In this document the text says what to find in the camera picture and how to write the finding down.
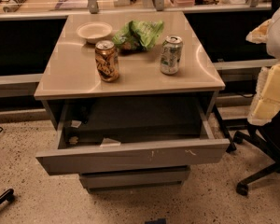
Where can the grey top drawer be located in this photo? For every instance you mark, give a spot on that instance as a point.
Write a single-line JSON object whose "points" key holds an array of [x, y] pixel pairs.
{"points": [[136, 157]]}

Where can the grey drawer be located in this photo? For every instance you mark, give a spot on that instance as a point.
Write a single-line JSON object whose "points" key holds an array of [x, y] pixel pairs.
{"points": [[136, 157], [135, 178]]}

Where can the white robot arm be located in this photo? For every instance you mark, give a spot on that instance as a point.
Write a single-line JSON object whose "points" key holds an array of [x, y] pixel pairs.
{"points": [[266, 103]]}

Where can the grey drawer cabinet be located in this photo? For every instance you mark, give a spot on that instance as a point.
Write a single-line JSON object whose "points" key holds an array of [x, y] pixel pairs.
{"points": [[145, 128]]}

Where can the white paper scrap in drawer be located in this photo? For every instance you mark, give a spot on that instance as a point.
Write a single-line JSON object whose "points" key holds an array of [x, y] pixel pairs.
{"points": [[107, 142]]}

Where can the grey lower drawer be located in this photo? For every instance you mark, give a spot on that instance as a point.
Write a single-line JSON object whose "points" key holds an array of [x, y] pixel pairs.
{"points": [[135, 178]]}

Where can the brown soda can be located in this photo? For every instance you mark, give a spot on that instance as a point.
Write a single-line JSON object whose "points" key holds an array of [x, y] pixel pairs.
{"points": [[107, 63]]}

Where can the white green soda can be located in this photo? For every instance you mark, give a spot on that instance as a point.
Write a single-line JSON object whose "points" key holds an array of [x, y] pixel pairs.
{"points": [[171, 54]]}

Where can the green chip bag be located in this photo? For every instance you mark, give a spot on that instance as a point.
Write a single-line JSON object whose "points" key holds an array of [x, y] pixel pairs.
{"points": [[138, 35]]}

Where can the white shallow bowl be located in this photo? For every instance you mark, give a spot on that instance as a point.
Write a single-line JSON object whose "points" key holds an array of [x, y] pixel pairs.
{"points": [[94, 31]]}

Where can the black office chair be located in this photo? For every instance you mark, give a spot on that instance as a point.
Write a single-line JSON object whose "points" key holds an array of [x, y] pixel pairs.
{"points": [[266, 138]]}

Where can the black chair leg left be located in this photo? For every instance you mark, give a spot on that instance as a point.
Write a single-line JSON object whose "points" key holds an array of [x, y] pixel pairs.
{"points": [[7, 196]]}

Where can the black coiled tool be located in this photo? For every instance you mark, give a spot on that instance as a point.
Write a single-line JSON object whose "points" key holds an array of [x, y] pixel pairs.
{"points": [[13, 5]]}

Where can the grey desk frame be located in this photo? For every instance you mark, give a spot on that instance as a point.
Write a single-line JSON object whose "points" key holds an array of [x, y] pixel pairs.
{"points": [[93, 0]]}

